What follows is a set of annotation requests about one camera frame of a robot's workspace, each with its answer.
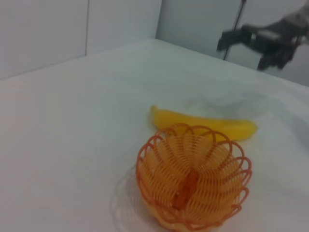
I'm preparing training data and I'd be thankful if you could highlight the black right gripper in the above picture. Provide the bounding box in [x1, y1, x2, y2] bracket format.
[216, 19, 298, 72]

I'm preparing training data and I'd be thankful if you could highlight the yellow banana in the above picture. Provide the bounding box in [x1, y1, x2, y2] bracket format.
[150, 104, 258, 143]

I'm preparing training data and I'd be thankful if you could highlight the orange wire basket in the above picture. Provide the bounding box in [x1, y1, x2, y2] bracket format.
[136, 123, 253, 231]

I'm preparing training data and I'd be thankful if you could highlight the black hanging cable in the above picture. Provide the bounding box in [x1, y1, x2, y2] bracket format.
[223, 0, 247, 61]

